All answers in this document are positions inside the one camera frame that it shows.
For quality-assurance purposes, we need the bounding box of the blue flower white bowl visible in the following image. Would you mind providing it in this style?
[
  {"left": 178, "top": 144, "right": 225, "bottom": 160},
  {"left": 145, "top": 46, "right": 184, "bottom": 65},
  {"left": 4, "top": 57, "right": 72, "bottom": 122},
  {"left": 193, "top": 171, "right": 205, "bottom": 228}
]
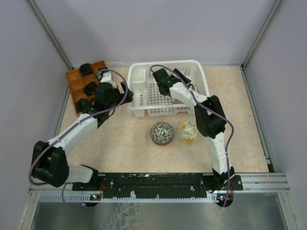
[{"left": 188, "top": 83, "right": 200, "bottom": 93}]

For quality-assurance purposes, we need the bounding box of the white plastic dish rack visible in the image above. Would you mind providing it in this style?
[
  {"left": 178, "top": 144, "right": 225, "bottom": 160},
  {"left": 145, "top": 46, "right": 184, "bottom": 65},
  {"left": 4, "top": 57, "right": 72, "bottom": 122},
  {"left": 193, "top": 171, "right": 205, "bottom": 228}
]
[{"left": 128, "top": 60, "right": 210, "bottom": 117}]

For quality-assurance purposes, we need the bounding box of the black leaf pink bowl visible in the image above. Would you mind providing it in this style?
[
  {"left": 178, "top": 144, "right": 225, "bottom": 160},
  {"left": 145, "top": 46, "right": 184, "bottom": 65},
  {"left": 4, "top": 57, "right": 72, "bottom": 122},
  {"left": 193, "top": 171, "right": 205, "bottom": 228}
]
[{"left": 150, "top": 122, "right": 175, "bottom": 146}]

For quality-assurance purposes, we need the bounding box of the yellow flower white bowl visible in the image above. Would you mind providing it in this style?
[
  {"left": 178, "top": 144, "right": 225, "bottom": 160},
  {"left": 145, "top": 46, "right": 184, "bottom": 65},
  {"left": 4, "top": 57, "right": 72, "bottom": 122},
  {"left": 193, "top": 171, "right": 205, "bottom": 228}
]
[{"left": 178, "top": 122, "right": 199, "bottom": 143}]

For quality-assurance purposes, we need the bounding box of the pink patterned bowl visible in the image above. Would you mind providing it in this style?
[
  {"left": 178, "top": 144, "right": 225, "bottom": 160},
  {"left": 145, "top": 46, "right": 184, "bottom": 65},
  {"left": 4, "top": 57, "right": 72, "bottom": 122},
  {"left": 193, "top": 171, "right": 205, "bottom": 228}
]
[{"left": 172, "top": 99, "right": 183, "bottom": 104}]

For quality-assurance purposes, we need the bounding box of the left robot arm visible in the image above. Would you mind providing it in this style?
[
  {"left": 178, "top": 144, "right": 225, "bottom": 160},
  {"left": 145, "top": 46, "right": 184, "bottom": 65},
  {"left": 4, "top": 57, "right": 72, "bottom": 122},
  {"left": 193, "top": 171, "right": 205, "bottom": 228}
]
[{"left": 28, "top": 81, "right": 133, "bottom": 190}]

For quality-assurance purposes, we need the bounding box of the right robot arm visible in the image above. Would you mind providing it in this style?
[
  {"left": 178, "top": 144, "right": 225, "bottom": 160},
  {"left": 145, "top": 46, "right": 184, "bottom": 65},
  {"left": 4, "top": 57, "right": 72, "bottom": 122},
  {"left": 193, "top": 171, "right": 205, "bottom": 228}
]
[{"left": 150, "top": 65, "right": 235, "bottom": 190}]

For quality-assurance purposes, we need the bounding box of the black orange cup middle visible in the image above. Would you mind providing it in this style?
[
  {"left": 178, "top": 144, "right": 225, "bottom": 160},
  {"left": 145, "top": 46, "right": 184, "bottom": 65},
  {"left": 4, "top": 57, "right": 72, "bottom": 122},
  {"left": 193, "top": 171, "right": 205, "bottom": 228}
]
[{"left": 83, "top": 81, "right": 98, "bottom": 97}]

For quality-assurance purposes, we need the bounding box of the dark green yellow cup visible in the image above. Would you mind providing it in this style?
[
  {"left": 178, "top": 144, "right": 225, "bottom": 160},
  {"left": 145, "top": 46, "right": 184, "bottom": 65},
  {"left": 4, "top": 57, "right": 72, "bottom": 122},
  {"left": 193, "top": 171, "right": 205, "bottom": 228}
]
[{"left": 96, "top": 67, "right": 108, "bottom": 81}]

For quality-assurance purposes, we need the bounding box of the black cup front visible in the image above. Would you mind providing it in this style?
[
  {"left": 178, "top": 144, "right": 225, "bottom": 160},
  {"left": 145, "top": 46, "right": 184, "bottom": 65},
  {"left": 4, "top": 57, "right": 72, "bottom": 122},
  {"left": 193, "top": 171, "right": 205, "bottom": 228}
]
[{"left": 75, "top": 98, "right": 94, "bottom": 113}]

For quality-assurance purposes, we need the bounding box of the wooden compartment tray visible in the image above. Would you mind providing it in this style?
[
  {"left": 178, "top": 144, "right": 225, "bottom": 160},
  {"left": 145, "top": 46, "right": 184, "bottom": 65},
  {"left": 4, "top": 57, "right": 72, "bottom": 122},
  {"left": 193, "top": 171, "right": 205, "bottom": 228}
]
[{"left": 66, "top": 60, "right": 107, "bottom": 116}]

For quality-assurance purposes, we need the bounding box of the black cup back left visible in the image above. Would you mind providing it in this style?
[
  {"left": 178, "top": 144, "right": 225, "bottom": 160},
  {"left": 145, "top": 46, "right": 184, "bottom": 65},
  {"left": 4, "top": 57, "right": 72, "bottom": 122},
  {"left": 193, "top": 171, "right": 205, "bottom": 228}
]
[{"left": 79, "top": 63, "right": 94, "bottom": 77}]

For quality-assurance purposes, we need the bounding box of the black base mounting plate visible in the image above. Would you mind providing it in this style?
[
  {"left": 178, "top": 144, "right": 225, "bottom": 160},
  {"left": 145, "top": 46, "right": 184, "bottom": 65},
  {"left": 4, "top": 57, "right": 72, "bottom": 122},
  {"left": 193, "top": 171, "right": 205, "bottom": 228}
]
[{"left": 72, "top": 173, "right": 243, "bottom": 199}]

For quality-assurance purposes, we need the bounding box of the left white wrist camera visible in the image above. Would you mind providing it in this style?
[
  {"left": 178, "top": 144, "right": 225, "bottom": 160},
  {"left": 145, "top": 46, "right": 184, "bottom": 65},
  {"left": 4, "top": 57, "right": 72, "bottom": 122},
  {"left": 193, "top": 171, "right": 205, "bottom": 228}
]
[{"left": 99, "top": 71, "right": 117, "bottom": 88}]

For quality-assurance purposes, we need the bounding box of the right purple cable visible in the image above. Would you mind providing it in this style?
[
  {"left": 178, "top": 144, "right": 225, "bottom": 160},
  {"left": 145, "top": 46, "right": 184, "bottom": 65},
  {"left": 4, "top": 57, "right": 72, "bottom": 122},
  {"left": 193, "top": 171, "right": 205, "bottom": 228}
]
[{"left": 150, "top": 64, "right": 236, "bottom": 208}]

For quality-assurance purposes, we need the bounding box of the purple cable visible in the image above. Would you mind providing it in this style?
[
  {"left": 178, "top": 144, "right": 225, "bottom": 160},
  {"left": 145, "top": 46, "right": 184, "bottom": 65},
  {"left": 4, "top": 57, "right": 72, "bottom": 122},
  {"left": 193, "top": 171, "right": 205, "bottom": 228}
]
[
  {"left": 150, "top": 64, "right": 236, "bottom": 208},
  {"left": 28, "top": 69, "right": 128, "bottom": 210}
]

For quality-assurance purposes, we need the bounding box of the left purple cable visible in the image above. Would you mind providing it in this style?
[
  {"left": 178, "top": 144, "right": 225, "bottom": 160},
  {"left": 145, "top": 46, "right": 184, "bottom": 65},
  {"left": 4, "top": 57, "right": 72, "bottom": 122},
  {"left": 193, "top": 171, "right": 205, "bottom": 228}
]
[{"left": 28, "top": 69, "right": 128, "bottom": 210}]

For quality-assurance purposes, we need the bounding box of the white slotted cable duct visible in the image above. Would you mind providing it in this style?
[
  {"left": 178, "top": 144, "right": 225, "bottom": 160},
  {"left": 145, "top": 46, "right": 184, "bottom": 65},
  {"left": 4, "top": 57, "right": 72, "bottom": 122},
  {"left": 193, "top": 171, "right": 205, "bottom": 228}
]
[{"left": 38, "top": 191, "right": 231, "bottom": 203}]

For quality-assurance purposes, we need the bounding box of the aluminium frame rail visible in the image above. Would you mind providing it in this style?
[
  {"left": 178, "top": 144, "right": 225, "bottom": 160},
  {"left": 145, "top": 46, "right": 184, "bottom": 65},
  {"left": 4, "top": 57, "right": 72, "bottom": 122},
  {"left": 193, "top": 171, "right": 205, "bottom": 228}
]
[{"left": 29, "top": 172, "right": 290, "bottom": 193}]

